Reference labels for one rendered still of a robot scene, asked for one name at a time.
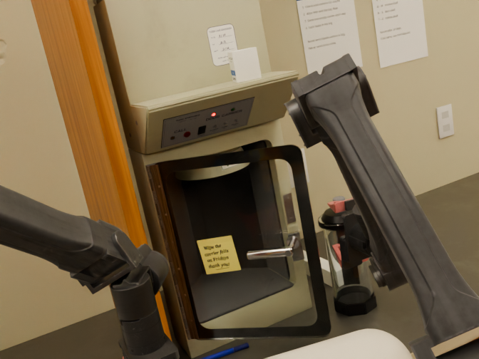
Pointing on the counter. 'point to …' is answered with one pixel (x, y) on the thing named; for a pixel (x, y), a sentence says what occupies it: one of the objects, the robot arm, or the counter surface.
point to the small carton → (244, 65)
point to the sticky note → (219, 255)
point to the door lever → (275, 250)
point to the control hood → (263, 111)
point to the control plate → (176, 125)
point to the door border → (172, 251)
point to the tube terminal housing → (126, 9)
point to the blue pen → (227, 351)
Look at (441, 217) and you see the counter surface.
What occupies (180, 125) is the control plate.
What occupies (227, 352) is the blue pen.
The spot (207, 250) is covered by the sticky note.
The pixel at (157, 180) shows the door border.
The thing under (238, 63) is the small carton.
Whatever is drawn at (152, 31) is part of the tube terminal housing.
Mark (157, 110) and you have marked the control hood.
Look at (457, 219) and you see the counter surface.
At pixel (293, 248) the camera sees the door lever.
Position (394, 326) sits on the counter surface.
